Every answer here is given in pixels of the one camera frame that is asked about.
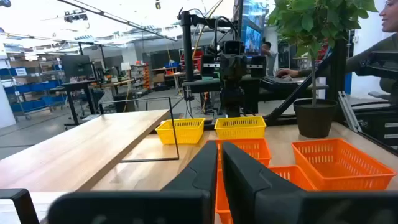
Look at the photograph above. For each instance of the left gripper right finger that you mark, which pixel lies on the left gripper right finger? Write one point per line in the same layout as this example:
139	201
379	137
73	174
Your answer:
264	199

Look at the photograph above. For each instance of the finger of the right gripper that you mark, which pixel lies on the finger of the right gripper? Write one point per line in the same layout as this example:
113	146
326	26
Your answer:
226	67
240	67

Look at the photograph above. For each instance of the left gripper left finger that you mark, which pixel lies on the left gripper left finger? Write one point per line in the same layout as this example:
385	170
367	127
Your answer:
186	202

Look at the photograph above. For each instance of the orange plastic basket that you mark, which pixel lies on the orange plastic basket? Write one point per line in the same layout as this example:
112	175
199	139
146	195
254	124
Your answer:
252	149
295	179
342	168

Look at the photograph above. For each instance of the yellow plastic basket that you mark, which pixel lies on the yellow plastic basket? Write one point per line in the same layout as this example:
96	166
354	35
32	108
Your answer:
239	129
183	133

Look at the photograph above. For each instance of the person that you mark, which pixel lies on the person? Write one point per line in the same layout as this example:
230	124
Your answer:
390	18
268	54

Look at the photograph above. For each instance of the computer keyboard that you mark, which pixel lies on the computer keyboard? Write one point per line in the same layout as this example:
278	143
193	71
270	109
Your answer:
276	80

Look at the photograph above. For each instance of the dark grey desk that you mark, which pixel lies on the dark grey desk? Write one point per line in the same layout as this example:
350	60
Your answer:
280	87

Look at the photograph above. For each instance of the person's hand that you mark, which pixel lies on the person's hand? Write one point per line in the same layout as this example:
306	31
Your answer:
286	73

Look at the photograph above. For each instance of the red tool cabinet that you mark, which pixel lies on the red tool cabinet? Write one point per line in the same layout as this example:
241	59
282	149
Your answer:
197	59

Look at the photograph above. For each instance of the large blue display screen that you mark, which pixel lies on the large blue display screen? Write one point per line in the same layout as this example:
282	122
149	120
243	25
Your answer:
252	39

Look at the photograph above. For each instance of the green potted plant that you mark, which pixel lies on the green potted plant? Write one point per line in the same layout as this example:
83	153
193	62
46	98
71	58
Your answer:
314	121

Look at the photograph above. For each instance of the silver aluminium extrusion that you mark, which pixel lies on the silver aluminium extrusion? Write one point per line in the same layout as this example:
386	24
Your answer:
348	109

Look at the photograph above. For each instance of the black drawer cabinet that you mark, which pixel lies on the black drawer cabinet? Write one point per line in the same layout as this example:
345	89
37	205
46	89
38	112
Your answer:
382	127

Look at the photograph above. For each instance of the black standing desk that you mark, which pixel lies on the black standing desk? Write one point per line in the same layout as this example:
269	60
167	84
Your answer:
77	85

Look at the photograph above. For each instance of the black monitor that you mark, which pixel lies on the black monitor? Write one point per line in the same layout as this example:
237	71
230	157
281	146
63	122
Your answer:
76	67

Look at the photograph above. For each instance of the metal rack with blue bins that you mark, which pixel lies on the metal rack with blue bins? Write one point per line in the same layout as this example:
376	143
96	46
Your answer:
37	87

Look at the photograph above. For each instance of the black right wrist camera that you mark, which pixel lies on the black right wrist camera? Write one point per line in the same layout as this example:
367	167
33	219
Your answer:
234	47

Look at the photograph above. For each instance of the black aluminium rig frame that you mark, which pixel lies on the black aluminium rig frame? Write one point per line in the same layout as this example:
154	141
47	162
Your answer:
290	98

